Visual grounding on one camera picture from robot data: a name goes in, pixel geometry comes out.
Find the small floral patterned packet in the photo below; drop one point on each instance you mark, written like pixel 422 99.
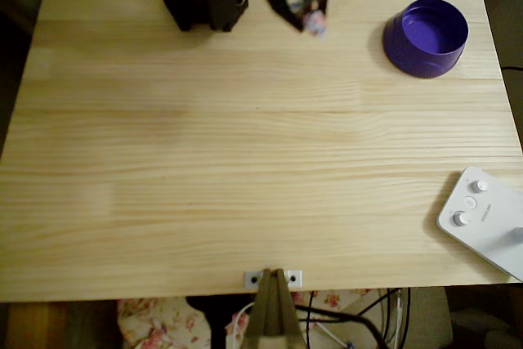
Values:
pixel 315 24

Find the purple plastic bowl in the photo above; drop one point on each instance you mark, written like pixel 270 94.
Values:
pixel 425 63

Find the white control box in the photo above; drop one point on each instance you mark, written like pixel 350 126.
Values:
pixel 486 234

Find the floral patterned cloth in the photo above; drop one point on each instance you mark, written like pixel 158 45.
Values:
pixel 163 324

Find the white metal bracket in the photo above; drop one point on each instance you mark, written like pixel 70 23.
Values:
pixel 293 278

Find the tan camera stand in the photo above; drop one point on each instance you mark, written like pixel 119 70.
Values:
pixel 271 316

